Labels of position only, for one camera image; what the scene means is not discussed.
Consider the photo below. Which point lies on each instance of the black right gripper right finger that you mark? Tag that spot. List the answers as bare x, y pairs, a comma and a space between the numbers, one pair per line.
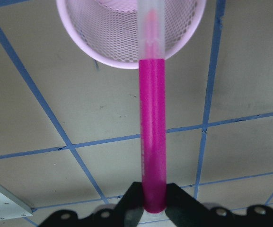
185, 211

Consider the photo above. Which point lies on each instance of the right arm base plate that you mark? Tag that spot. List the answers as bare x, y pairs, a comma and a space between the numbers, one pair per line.
12, 207

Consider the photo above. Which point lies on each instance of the pink mesh cup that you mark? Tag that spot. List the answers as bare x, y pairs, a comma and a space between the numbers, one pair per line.
106, 30

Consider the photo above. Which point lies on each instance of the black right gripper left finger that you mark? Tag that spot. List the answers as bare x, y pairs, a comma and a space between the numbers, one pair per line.
126, 213

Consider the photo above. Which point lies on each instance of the pink marker pen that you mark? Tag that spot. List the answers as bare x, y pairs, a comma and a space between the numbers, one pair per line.
151, 48

